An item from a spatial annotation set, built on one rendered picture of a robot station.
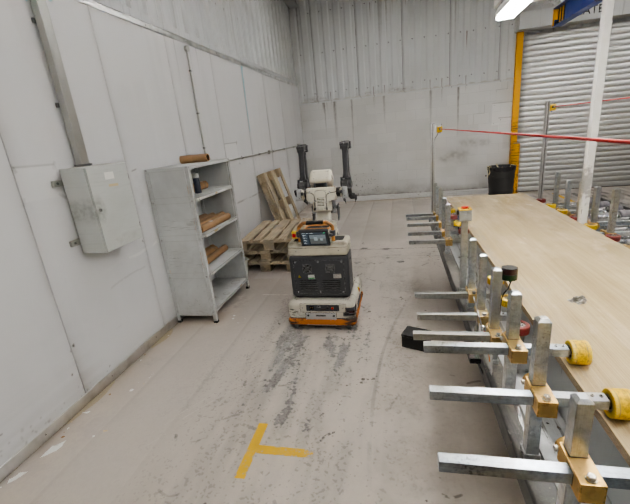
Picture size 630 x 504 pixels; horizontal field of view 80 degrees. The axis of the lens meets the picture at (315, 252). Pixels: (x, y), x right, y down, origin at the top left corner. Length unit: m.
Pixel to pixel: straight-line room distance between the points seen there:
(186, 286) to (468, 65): 7.72
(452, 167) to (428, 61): 2.39
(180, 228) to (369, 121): 6.58
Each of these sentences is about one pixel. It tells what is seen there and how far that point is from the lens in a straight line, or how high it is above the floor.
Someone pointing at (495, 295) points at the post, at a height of 1.02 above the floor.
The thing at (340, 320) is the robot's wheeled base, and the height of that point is 0.11.
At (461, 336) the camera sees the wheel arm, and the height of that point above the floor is 0.85.
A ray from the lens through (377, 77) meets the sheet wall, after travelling 9.55.
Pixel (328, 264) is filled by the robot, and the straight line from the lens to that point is 3.30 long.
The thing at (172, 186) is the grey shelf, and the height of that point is 1.38.
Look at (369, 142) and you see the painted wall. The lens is 9.48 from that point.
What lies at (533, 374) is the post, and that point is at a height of 1.01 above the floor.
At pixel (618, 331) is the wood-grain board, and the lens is 1.84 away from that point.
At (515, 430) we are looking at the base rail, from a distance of 1.56.
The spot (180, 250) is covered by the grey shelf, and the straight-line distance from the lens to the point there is 3.82.
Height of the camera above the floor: 1.71
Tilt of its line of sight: 17 degrees down
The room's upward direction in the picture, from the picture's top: 6 degrees counter-clockwise
